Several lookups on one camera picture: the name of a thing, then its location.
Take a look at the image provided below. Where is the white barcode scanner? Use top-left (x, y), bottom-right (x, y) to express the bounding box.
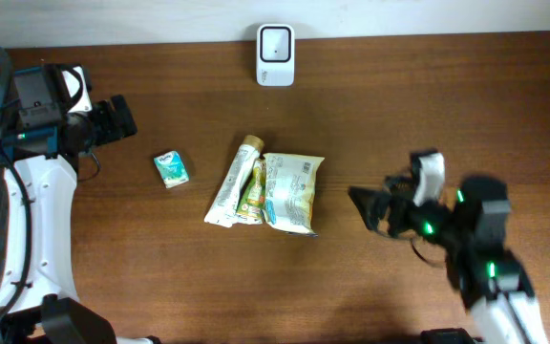
top-left (256, 24), bottom-right (295, 87)

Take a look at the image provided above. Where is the white tube tan cap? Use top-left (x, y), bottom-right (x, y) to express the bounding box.
top-left (204, 135), bottom-right (264, 227)

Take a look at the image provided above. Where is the green drink pouch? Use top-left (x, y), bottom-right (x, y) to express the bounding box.
top-left (236, 158), bottom-right (265, 225)

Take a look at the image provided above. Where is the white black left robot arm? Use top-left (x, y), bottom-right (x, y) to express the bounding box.
top-left (0, 63), bottom-right (137, 343)

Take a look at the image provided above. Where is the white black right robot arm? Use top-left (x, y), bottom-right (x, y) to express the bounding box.
top-left (349, 175), bottom-right (548, 343)

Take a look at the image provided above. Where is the yellow white snack bag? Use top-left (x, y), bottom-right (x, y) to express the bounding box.
top-left (263, 153), bottom-right (324, 236)

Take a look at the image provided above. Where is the teal white tissue pack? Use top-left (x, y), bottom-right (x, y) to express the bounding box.
top-left (154, 151), bottom-right (190, 188)

